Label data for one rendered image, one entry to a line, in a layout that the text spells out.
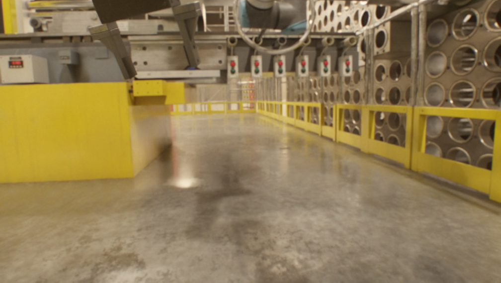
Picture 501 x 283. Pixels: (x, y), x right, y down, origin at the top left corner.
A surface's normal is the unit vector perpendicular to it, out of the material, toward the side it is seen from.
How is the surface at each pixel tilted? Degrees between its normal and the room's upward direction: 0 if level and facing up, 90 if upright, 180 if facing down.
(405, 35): 90
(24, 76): 90
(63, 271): 0
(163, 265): 0
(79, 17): 90
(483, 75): 90
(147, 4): 114
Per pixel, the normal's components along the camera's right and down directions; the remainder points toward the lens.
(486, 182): -0.99, 0.04
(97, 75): 0.11, 0.11
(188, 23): -0.10, 0.50
